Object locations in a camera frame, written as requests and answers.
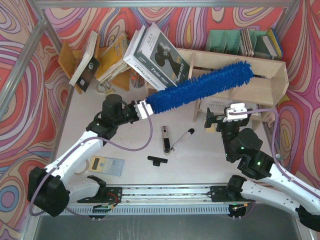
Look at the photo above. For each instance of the white Chokladfabriken book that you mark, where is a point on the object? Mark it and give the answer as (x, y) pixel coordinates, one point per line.
(134, 63)

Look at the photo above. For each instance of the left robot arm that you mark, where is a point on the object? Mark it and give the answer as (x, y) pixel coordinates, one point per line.
(70, 160)

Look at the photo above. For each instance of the pink pig figurine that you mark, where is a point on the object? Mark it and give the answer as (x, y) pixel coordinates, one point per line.
(271, 117)

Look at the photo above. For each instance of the blue microfiber duster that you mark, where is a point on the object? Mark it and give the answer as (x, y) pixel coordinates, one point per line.
(207, 84)

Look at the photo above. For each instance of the blue covered book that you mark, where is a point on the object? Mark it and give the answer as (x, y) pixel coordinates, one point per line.
(271, 34)

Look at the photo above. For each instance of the clear tape roll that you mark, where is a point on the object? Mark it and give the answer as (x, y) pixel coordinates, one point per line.
(82, 168)

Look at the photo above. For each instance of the light wooden bookshelf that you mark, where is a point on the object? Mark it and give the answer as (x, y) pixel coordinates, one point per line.
(266, 88)

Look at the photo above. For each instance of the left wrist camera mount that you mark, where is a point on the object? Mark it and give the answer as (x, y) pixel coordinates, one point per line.
(143, 109)

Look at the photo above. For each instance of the black small tool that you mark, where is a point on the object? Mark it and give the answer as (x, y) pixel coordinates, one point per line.
(157, 161)

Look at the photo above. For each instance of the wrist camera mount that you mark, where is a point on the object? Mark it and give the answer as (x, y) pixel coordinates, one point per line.
(143, 109)
(235, 112)

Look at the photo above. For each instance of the black white Twins story book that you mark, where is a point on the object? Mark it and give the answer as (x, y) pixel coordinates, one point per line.
(159, 58)

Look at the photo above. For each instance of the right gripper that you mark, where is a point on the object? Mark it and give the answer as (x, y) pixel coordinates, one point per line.
(218, 120)

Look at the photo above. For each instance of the blue yellow calculator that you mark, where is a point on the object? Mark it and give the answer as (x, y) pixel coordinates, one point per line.
(106, 165)

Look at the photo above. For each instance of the white black utility knife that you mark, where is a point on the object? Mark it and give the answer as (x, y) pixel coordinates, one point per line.
(182, 139)

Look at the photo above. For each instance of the white black stapler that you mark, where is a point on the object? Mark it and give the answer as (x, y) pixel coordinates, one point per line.
(165, 140)

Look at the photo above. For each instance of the green desk organizer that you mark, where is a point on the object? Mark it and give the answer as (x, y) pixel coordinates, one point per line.
(248, 43)

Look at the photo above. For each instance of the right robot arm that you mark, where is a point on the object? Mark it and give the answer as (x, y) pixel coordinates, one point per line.
(263, 178)

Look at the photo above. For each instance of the yellow book stack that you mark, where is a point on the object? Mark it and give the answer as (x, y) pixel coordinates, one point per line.
(111, 60)

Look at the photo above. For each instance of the white black paperback book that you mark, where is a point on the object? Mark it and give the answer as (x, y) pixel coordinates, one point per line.
(86, 64)

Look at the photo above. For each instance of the yellow sticky note pad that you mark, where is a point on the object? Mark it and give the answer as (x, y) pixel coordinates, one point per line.
(211, 129)

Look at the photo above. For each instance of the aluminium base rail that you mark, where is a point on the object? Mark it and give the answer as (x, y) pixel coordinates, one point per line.
(165, 193)

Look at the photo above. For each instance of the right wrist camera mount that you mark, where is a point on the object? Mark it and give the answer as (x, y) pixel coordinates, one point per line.
(235, 112)

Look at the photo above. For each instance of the pencil cup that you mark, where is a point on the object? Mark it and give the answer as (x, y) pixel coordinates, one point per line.
(136, 80)

